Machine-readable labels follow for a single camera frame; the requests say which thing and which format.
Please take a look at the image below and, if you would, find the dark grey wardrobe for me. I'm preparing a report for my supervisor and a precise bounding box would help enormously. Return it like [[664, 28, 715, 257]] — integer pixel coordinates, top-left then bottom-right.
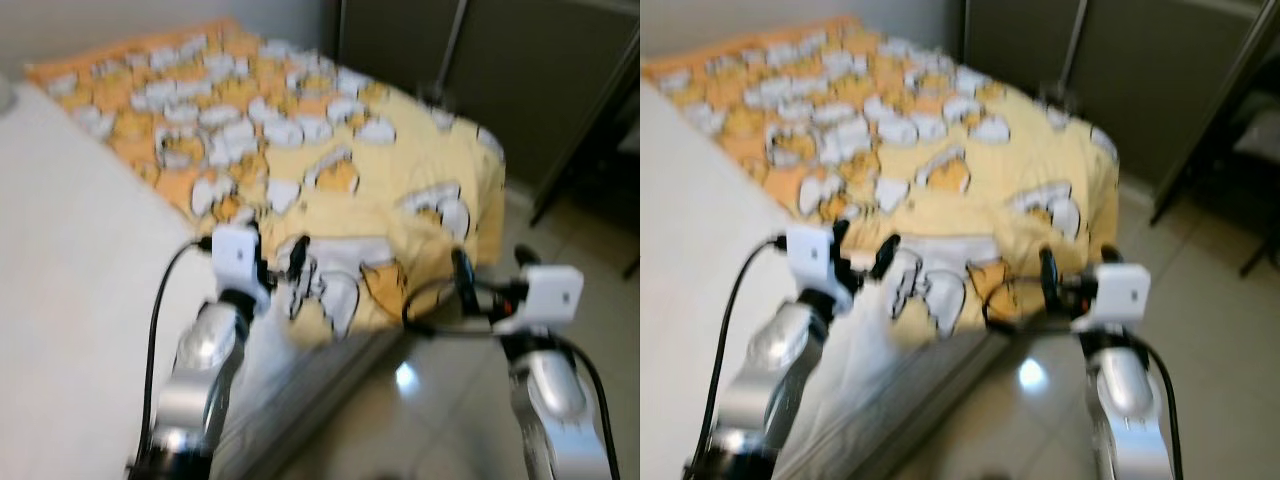
[[958, 0, 1273, 193], [328, 0, 641, 203]]

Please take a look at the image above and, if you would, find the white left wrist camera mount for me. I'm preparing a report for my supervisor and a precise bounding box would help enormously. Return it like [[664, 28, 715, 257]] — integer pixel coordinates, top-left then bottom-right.
[[211, 224, 273, 313], [786, 223, 853, 313]]

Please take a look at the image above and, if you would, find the black metal furniture frame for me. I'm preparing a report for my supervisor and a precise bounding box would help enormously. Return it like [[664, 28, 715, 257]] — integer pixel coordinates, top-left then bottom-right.
[[1148, 0, 1280, 279], [528, 28, 641, 281]]

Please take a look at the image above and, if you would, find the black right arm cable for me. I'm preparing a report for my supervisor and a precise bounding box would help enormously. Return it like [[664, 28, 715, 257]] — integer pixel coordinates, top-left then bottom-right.
[[983, 274, 1188, 480], [400, 274, 623, 480]]

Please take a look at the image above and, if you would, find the yellow cartoon print blanket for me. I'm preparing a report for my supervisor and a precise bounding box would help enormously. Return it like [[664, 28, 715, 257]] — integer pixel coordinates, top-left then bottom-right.
[[24, 14, 508, 348], [642, 13, 1121, 348]]

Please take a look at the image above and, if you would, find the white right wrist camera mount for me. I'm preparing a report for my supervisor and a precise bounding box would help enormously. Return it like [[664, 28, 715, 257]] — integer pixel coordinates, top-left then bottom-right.
[[1070, 261, 1152, 336], [492, 263, 585, 338]]

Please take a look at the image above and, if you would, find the long silver wardrobe handle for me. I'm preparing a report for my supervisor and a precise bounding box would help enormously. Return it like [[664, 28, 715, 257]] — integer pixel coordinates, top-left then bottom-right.
[[1062, 0, 1093, 93], [437, 0, 471, 93]]

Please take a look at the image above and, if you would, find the white quilted mattress pad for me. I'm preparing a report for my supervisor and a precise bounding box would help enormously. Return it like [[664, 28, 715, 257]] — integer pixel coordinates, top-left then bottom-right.
[[0, 78, 263, 480], [640, 78, 863, 480]]

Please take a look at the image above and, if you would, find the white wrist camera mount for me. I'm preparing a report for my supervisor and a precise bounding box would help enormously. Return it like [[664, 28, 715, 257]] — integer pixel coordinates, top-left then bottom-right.
[[211, 224, 273, 313], [786, 223, 853, 313], [492, 263, 585, 338], [1070, 261, 1152, 336]]

